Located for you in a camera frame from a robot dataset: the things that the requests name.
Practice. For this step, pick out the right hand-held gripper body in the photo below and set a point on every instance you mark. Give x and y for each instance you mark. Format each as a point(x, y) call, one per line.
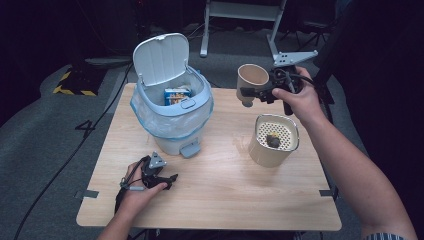
point(290, 58)

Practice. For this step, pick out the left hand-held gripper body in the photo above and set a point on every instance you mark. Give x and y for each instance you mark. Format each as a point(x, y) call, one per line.
point(156, 161)

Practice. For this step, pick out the beige paper cup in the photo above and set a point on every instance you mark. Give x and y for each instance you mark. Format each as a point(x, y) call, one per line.
point(251, 76)

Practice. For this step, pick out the dark wet tea residue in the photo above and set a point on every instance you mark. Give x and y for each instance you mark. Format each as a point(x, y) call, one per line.
point(273, 140)

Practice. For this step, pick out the beige strainer canister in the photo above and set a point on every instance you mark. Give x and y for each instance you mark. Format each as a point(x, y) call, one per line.
point(266, 156)

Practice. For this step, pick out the blue and red carton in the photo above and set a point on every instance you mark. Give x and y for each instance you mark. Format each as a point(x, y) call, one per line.
point(176, 96)

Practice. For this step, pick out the white and blue pedal bin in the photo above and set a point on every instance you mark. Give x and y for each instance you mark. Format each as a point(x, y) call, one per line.
point(160, 60)

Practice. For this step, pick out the person's left hand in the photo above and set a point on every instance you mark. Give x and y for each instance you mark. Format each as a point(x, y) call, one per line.
point(136, 196)

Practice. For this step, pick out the person's right hand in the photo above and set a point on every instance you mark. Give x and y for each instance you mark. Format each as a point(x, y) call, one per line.
point(306, 100)

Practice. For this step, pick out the dark folding stand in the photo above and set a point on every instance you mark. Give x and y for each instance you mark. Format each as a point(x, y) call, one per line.
point(308, 36)

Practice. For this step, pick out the clear plastic bin liner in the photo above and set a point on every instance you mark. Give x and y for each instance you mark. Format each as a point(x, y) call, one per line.
point(166, 121)

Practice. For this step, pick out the grey tape piece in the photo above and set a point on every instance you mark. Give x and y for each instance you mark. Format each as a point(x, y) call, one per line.
point(87, 194)
point(326, 193)

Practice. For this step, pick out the striped sleeve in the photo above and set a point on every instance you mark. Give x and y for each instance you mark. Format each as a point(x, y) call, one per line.
point(385, 236)

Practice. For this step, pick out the white metal desk frame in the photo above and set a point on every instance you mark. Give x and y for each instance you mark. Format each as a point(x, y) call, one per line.
point(240, 11)

